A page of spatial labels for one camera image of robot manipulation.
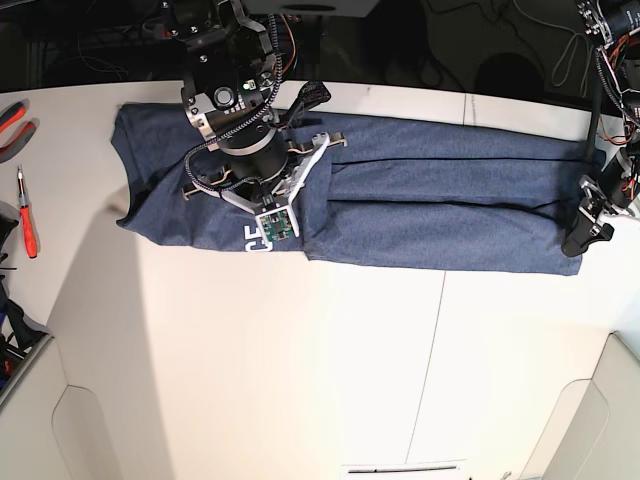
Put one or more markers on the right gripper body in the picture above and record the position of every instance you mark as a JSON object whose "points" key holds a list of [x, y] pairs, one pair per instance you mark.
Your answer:
{"points": [[269, 178]]}

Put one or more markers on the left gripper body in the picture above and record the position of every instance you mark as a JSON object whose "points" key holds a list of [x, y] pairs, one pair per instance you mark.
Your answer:
{"points": [[613, 190]]}

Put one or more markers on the blue-grey t-shirt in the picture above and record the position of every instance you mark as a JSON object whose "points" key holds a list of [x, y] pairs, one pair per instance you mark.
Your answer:
{"points": [[400, 193]]}

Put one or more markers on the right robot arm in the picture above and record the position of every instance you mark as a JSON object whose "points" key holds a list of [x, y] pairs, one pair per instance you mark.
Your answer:
{"points": [[234, 71]]}

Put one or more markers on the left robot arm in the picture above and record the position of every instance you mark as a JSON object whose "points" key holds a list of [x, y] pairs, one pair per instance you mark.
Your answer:
{"points": [[612, 27]]}

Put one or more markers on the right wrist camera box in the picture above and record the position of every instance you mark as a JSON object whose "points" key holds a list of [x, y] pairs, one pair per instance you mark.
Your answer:
{"points": [[278, 224]]}

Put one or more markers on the orange-handled screwdriver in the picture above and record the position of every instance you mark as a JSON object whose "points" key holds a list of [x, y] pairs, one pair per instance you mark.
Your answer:
{"points": [[29, 236]]}

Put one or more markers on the red-handled pliers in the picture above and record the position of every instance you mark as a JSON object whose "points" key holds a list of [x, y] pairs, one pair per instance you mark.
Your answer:
{"points": [[19, 128]]}

